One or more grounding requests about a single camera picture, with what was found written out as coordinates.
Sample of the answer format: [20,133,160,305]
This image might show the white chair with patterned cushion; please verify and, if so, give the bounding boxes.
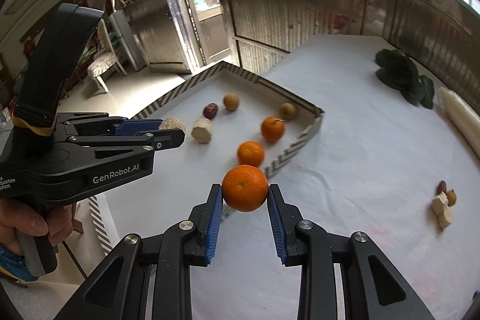
[87,18,128,94]

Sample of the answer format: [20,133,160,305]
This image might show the large orange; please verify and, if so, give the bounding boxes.
[222,164,269,213]

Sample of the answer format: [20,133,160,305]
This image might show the green bok choy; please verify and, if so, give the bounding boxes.
[375,48,436,110]

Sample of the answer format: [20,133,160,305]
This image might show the orange with stem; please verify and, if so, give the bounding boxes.
[261,116,286,143]

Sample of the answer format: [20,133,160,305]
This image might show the plastic-wrapped white radish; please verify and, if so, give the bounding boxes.
[437,87,480,156]

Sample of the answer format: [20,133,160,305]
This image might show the person's left hand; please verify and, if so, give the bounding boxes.
[0,198,74,253]

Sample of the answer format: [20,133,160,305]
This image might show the pale sugarcane chunk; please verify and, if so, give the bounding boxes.
[158,118,187,134]
[191,118,214,144]
[431,192,449,214]
[437,208,453,230]

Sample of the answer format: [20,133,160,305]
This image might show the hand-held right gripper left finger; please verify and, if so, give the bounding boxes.
[54,183,224,320]

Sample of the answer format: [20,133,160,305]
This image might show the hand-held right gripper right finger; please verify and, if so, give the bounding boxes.
[267,183,436,320]

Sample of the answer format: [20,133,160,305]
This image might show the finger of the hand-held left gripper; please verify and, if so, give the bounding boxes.
[64,128,187,160]
[62,115,164,138]

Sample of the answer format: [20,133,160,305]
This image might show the silver cabinet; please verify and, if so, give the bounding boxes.
[110,9,147,71]

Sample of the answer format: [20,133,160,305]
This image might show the small mandarin orange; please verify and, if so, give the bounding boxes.
[237,141,265,168]

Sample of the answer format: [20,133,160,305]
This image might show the metal lattice door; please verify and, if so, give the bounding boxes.
[103,0,206,74]

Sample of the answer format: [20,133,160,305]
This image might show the blue cloth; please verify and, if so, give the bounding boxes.
[0,247,30,281]

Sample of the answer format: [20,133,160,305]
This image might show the zigzag patterned cardboard box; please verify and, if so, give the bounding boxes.
[88,61,325,257]

